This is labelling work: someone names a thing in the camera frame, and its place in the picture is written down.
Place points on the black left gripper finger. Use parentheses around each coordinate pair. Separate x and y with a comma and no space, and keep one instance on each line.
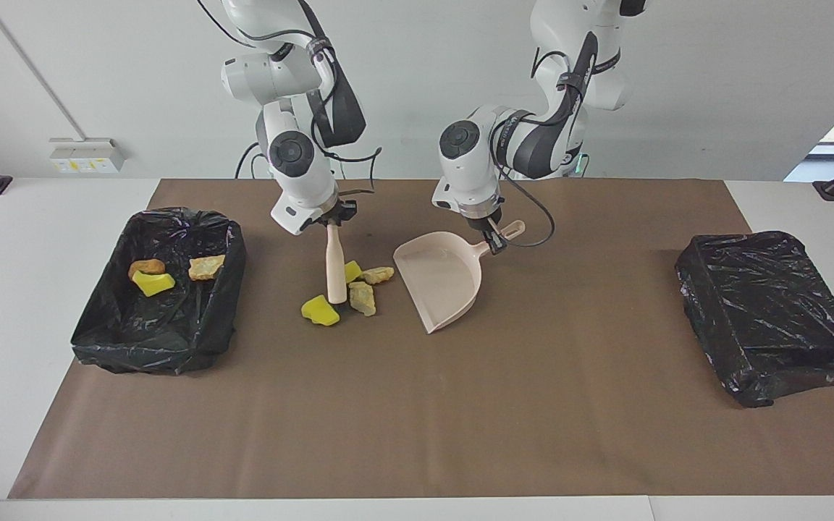
(499,244)

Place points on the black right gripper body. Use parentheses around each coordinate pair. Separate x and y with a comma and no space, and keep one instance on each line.
(341,213)

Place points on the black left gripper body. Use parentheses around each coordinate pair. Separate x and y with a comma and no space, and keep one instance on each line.
(491,224)

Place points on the lumpy beige bread chunk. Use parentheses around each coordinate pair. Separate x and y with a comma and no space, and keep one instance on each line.
(378,275)

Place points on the beige plastic dustpan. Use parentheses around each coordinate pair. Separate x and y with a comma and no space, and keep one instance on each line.
(439,275)

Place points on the square beige bread chunk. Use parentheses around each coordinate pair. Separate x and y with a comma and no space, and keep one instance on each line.
(362,298)

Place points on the sliced bread loaf piece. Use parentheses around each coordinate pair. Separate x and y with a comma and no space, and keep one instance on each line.
(206,268)

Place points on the yellow sponge piece green backing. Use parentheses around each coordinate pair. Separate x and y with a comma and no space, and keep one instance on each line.
(153,284)

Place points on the brown bread roll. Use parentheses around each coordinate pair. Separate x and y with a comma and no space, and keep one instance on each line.
(145,266)

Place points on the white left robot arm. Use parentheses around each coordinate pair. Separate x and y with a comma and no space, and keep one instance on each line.
(471,181)

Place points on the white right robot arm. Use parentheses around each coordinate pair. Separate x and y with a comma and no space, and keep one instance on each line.
(301,188)

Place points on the black bag lined bin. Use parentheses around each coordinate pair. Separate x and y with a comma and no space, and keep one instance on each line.
(163,333)
(772,318)

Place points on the brown paper table mat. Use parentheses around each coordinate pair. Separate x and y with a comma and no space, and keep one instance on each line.
(417,449)

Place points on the white wall socket box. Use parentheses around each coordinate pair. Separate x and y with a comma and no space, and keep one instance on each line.
(87,155)

